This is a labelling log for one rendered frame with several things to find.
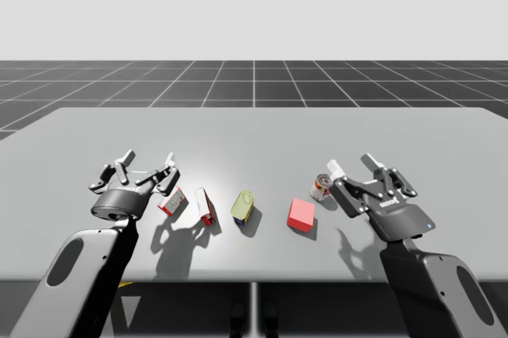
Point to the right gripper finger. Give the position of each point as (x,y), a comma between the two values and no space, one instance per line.
(393,181)
(353,195)

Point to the red and white can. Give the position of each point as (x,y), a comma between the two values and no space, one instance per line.
(318,189)

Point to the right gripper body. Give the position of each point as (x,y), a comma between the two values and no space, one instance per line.
(405,217)

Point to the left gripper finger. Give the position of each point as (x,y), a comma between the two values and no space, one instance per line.
(119,174)
(158,179)

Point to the red and white carton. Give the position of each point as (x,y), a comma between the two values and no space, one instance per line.
(205,206)
(173,201)

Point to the pink cube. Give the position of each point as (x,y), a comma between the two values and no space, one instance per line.
(300,214)

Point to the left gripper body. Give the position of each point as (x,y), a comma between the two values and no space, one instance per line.
(119,203)

